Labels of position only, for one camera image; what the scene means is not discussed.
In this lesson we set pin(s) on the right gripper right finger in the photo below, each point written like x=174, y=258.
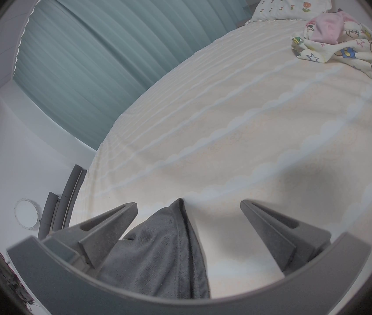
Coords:
x=287, y=241

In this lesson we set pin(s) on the bed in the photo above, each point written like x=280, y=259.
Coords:
x=238, y=110

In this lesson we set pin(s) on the round white mirror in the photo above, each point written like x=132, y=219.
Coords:
x=27, y=214

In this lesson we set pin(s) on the pink garment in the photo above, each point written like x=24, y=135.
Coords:
x=328, y=28

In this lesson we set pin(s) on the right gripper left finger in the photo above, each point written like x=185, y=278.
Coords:
x=94, y=244

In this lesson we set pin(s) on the black T-shirt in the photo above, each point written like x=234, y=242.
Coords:
x=159, y=258

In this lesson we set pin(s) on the grey bedside table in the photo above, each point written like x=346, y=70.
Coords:
x=253, y=3

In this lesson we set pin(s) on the white printed pillow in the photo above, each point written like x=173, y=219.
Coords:
x=291, y=2

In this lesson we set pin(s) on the white printed pyjama top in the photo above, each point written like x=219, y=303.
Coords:
x=353, y=51

